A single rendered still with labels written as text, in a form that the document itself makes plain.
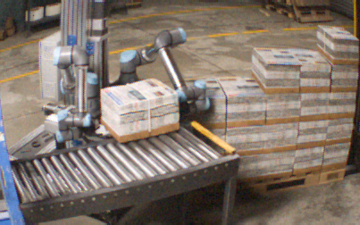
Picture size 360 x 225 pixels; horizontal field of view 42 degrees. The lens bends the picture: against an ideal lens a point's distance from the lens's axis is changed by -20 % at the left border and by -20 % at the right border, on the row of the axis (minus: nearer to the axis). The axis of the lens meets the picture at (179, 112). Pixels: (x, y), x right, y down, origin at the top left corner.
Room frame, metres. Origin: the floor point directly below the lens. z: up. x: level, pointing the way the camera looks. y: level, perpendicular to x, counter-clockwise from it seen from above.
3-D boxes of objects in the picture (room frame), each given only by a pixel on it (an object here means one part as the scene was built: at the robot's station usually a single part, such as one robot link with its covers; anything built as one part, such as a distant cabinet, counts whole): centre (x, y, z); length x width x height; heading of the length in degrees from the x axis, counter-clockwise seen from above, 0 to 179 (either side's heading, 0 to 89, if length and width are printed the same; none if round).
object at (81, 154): (2.53, 0.45, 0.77); 0.47 x 0.05 x 0.05; 30
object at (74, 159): (2.50, 0.51, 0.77); 0.47 x 0.05 x 0.05; 30
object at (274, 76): (3.68, -0.70, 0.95); 0.38 x 0.29 x 0.23; 8
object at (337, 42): (3.76, -1.29, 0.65); 0.39 x 0.30 x 1.29; 8
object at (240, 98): (3.66, -0.57, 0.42); 1.17 x 0.39 x 0.83; 98
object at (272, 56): (3.66, -0.70, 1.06); 0.37 x 0.29 x 0.01; 8
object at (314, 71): (3.72, -0.99, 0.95); 0.38 x 0.29 x 0.23; 6
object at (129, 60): (3.73, 0.35, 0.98); 0.13 x 0.12 x 0.14; 128
